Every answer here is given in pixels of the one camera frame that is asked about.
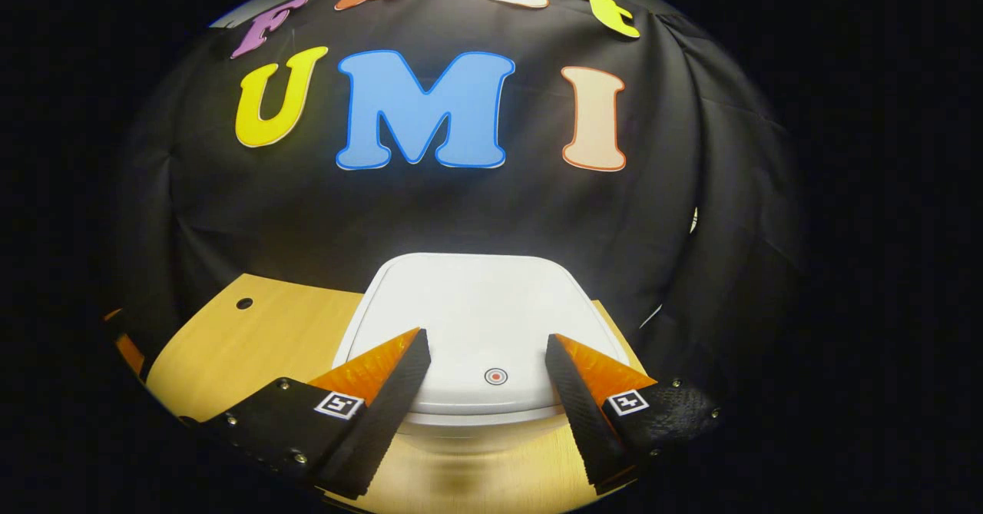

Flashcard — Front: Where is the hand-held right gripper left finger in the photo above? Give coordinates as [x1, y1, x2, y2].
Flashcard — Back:
[201, 327, 432, 499]

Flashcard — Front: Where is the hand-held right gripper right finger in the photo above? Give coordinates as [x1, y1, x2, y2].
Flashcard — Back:
[545, 333, 723, 496]

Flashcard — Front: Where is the white desktop garbage bin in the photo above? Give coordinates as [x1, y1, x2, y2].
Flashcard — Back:
[332, 253, 632, 453]

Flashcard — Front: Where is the wooden desktop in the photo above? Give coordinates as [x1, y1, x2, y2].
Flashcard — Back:
[144, 274, 650, 514]

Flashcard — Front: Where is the black backdrop cloth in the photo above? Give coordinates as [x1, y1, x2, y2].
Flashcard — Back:
[104, 0, 803, 423]

